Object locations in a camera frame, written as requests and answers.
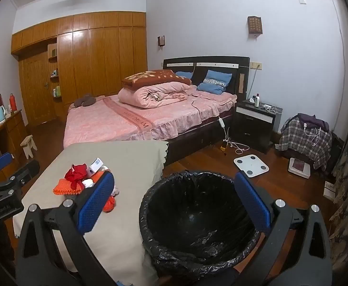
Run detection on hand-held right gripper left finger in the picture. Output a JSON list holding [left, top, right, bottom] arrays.
[[15, 171, 121, 286]]

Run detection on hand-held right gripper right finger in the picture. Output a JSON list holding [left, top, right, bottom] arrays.
[[234, 171, 333, 286]]

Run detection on orange knitted cloth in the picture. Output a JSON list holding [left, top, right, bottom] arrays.
[[53, 173, 103, 196]]

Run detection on red cloth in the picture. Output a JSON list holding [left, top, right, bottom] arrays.
[[64, 164, 88, 195]]

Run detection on trash bin with black bag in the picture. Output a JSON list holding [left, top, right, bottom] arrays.
[[139, 170, 262, 281]]

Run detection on small white stool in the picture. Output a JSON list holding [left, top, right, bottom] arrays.
[[20, 135, 38, 159]]

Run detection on wooden side cabinet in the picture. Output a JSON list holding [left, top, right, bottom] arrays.
[[0, 109, 28, 167]]

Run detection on white bathroom scale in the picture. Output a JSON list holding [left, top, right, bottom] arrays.
[[233, 154, 269, 178]]

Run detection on white and blue box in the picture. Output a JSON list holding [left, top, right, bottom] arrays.
[[87, 158, 104, 175]]

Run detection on white scale with red centre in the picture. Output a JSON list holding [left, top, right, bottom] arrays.
[[287, 157, 311, 179]]

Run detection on black nightstand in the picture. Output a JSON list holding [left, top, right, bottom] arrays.
[[233, 99, 282, 154]]

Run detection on chair with plaid cloth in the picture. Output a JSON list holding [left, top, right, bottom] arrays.
[[275, 115, 333, 171]]

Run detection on white paper box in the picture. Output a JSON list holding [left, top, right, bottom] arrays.
[[323, 181, 338, 201]]

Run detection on bed with pink sheet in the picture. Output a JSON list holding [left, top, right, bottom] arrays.
[[63, 86, 238, 167]]

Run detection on purple garment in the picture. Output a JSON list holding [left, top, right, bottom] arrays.
[[297, 113, 330, 132]]

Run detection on folded pink quilt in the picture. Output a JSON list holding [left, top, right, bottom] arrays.
[[118, 80, 197, 109]]

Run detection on dark wooden headboard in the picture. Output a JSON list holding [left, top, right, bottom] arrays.
[[162, 56, 250, 96]]

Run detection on blue patterned pillow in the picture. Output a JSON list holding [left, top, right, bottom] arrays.
[[197, 70, 233, 95]]

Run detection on wooden wardrobe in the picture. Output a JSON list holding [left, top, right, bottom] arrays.
[[11, 11, 148, 127]]

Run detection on brown floral blanket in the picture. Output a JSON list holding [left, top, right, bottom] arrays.
[[121, 69, 192, 92]]

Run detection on white cables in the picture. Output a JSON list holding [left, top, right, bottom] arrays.
[[226, 127, 250, 155]]

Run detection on large brown wall lamp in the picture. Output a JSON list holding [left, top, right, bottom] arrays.
[[247, 16, 264, 39]]

